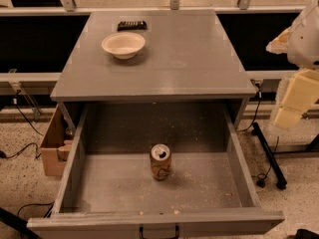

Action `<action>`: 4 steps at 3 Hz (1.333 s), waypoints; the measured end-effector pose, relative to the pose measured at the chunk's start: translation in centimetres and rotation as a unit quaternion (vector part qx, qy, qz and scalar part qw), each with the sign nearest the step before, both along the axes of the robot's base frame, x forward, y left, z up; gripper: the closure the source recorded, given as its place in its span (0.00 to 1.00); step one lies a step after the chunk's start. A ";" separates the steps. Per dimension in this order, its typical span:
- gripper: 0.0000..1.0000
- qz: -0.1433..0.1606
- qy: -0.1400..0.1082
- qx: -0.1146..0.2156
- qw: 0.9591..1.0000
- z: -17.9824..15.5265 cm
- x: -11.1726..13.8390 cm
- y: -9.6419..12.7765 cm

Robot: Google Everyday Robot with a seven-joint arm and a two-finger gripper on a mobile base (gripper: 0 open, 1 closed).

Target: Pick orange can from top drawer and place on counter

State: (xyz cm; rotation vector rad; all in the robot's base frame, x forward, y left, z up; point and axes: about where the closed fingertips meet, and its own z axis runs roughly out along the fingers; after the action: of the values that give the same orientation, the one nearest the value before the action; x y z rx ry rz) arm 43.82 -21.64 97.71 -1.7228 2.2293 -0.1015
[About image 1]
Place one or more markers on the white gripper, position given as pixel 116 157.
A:
pixel 305 45

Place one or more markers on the orange soda can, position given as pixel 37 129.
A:
pixel 160 157

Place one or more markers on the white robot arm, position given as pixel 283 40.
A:
pixel 303 46

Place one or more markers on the grey cabinet counter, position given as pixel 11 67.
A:
pixel 187 56

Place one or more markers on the open grey top drawer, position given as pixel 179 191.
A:
pixel 108 192

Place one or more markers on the white paper bowl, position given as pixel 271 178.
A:
pixel 123 45

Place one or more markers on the cardboard box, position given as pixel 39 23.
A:
pixel 55 145

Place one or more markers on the black drawer handle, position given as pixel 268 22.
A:
pixel 170 233

